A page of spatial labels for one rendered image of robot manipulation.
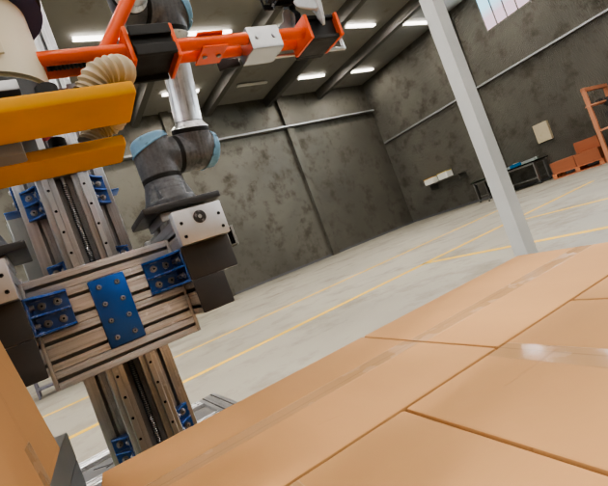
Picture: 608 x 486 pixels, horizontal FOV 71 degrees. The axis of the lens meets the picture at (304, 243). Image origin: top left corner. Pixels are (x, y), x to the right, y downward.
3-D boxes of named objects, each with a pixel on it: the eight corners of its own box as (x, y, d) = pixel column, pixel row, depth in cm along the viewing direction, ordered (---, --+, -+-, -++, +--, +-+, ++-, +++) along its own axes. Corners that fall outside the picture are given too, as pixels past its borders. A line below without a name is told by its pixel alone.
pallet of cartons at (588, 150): (618, 157, 1214) (608, 130, 1215) (600, 165, 1157) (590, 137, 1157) (566, 174, 1340) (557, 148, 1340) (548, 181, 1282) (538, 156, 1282)
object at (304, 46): (311, 38, 84) (302, 13, 84) (295, 58, 91) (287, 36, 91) (345, 34, 88) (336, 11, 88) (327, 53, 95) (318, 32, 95)
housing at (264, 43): (253, 48, 79) (245, 25, 79) (242, 67, 85) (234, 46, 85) (286, 44, 82) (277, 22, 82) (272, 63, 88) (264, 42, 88)
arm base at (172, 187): (144, 221, 130) (132, 191, 130) (190, 208, 138) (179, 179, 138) (152, 208, 117) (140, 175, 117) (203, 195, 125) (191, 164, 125)
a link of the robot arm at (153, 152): (136, 188, 128) (121, 146, 129) (177, 180, 137) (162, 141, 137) (149, 174, 119) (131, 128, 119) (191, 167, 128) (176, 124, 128)
